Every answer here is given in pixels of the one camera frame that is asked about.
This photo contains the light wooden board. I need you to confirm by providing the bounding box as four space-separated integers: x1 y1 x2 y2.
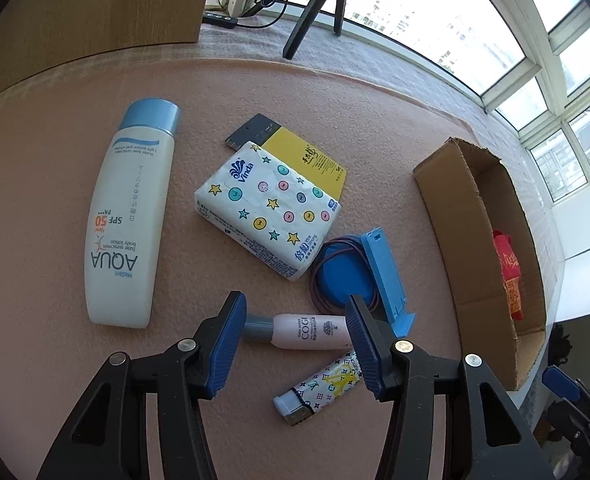
0 0 206 92

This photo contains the yellow black notebook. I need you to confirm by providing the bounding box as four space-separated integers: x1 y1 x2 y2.
225 114 347 200

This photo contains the cardboard box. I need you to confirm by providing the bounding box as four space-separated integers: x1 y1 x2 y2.
413 138 546 391

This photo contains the blue round case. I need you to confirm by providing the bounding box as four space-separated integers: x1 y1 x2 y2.
315 243 376 311

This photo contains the small pink lotion bottle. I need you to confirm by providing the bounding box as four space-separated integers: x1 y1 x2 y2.
243 314 353 351

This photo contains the ring light cable remote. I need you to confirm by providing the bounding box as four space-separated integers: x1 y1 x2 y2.
202 12 237 29

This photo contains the patterned tissue pack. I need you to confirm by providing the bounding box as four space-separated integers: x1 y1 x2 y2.
194 141 342 281

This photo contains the blue phone stand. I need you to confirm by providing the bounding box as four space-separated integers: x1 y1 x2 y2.
361 228 415 338

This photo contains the white aqua sunscreen bottle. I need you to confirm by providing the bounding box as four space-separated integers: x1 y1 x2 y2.
84 98 180 330

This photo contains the red fabric bag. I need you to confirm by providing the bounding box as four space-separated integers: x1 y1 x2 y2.
492 230 524 321

